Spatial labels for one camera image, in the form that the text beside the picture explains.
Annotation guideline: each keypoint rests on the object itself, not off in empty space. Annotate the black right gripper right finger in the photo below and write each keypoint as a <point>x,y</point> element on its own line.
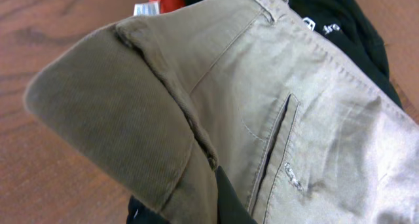
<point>229,208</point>

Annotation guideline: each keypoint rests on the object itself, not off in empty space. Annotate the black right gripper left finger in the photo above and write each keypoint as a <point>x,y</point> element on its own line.
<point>140,214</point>

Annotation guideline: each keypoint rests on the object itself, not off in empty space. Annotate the khaki shorts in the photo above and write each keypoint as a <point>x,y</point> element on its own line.
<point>303,135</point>

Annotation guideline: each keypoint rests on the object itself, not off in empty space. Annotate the black garment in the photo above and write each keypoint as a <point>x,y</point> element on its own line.
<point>343,23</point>

